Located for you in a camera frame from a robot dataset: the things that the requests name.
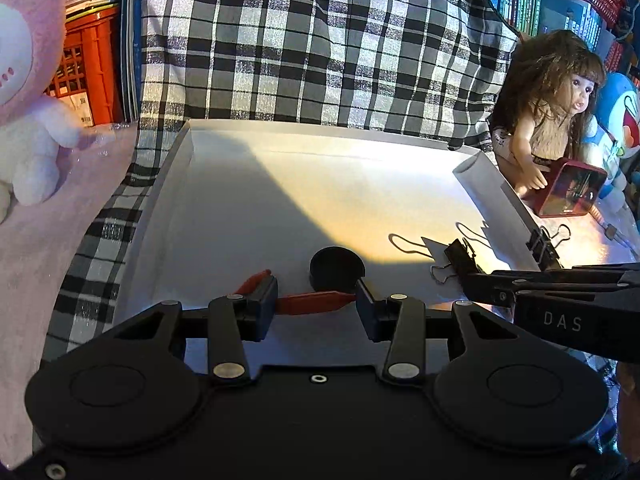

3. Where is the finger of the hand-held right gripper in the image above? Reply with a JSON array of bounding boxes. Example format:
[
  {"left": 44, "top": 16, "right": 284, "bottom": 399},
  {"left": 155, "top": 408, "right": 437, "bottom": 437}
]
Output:
[
  {"left": 462, "top": 275, "right": 627, "bottom": 307},
  {"left": 492, "top": 262, "right": 640, "bottom": 286}
]

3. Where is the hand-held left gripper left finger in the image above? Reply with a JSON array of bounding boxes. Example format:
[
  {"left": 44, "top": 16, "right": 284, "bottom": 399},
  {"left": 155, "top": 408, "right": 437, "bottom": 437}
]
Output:
[{"left": 67, "top": 276, "right": 279, "bottom": 385}]

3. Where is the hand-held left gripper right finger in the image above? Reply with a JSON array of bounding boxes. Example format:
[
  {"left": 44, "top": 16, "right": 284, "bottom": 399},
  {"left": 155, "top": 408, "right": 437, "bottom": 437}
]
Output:
[{"left": 356, "top": 280, "right": 566, "bottom": 384}]

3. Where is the red hair clip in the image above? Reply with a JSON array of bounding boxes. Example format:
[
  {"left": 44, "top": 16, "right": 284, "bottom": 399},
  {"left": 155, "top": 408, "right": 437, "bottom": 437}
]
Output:
[{"left": 234, "top": 269, "right": 357, "bottom": 315}]

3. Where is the black binder clip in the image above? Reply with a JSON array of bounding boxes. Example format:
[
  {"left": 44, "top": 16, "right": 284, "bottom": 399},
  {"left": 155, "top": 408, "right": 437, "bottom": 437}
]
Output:
[
  {"left": 430, "top": 237, "right": 483, "bottom": 286},
  {"left": 525, "top": 224, "right": 572, "bottom": 268}
]

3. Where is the black round disc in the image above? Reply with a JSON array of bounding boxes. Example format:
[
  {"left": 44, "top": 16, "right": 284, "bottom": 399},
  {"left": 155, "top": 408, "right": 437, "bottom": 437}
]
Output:
[{"left": 309, "top": 246, "right": 366, "bottom": 292}]

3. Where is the white cardboard box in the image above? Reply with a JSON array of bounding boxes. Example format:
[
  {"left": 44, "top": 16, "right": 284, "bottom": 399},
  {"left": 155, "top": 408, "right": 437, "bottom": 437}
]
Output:
[{"left": 112, "top": 119, "right": 563, "bottom": 341}]

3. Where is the person's right forearm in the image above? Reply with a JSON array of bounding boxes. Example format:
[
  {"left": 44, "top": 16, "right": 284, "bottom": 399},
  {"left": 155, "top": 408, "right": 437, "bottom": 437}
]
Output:
[{"left": 617, "top": 362, "right": 640, "bottom": 456}]

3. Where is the smartphone in red case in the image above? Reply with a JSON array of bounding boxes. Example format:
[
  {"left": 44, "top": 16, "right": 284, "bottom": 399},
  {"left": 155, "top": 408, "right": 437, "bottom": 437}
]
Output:
[{"left": 525, "top": 157, "right": 608, "bottom": 218}]

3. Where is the long-haired baby doll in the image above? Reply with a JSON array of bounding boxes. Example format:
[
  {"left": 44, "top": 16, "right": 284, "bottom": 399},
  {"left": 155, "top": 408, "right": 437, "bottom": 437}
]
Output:
[{"left": 487, "top": 30, "right": 606, "bottom": 201}]

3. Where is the blue robot cat plush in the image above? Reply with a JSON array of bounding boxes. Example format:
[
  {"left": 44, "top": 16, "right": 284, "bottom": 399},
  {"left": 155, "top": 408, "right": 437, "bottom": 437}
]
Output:
[{"left": 582, "top": 72, "right": 640, "bottom": 211}]

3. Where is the pink white bunny plush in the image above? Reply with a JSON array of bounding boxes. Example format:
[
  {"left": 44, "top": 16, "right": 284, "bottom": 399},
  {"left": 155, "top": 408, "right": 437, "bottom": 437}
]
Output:
[{"left": 0, "top": 0, "right": 118, "bottom": 223}]

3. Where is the black white plaid cloth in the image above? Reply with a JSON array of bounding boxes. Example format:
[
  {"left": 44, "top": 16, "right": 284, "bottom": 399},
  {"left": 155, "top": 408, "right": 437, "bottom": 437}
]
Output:
[{"left": 52, "top": 0, "right": 521, "bottom": 361}]

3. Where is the row of books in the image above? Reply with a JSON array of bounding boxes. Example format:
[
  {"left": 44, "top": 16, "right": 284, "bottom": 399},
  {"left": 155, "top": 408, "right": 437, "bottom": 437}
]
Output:
[{"left": 482, "top": 0, "right": 640, "bottom": 81}]

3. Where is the red plastic crate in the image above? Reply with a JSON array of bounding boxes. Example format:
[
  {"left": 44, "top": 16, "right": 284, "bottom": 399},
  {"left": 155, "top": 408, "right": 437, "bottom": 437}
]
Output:
[{"left": 45, "top": 5, "right": 123, "bottom": 128}]

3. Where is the braided charging cable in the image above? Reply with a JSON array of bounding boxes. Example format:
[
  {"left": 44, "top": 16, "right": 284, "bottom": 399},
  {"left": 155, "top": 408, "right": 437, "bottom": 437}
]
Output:
[{"left": 590, "top": 205, "right": 640, "bottom": 256}]

